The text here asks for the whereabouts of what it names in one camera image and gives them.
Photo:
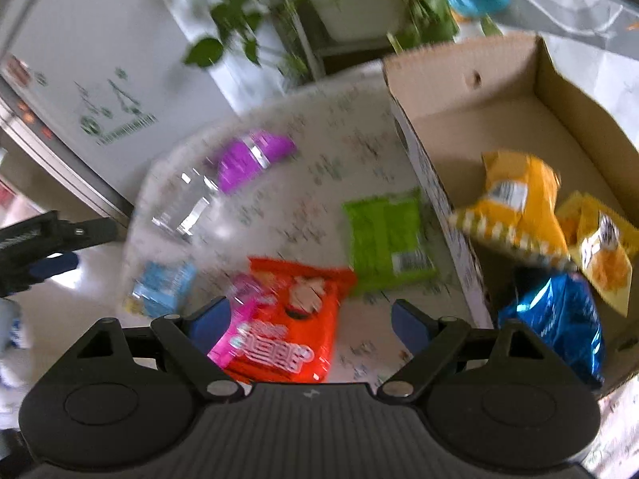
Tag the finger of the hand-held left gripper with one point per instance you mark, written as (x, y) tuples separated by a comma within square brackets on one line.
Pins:
[(52, 265), (90, 232)]

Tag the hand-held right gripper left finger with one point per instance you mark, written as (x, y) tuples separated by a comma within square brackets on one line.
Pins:
[(212, 319)]

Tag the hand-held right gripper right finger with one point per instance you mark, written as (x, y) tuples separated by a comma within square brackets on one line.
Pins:
[(409, 322)]

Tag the pink snack packet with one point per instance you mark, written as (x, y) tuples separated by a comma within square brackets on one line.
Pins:
[(252, 294)]

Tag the light blue snack packet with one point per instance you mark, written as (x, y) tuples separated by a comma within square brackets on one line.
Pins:
[(162, 284)]

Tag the green snack packet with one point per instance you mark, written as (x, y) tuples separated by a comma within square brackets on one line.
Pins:
[(384, 234)]

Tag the orange snack packet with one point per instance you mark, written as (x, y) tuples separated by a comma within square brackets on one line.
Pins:
[(309, 299)]

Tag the clear plastic packet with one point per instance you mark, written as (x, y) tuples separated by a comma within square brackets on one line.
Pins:
[(184, 199)]

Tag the shiny dark blue snack packet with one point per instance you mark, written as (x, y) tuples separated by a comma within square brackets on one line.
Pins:
[(559, 314)]

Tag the purple snack packet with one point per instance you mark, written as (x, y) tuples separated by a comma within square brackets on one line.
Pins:
[(249, 157)]

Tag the yellow white striped snack packet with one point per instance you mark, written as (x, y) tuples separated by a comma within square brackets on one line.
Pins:
[(519, 194)]

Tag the yellow waffle snack packet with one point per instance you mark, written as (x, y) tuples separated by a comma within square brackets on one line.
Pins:
[(604, 259)]

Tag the printed cardboard box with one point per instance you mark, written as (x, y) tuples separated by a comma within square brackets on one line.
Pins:
[(499, 110)]

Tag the white freezer with tree print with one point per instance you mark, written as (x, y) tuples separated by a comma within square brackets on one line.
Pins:
[(100, 60)]

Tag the green pothos plant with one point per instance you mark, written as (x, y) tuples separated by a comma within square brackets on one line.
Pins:
[(204, 52)]

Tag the white plant stand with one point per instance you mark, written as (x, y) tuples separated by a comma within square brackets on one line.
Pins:
[(304, 45)]

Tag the white square plant pot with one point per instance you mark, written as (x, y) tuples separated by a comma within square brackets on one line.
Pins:
[(359, 10)]

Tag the clear plastic table cover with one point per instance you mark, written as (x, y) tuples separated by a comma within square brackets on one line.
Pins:
[(574, 10)]

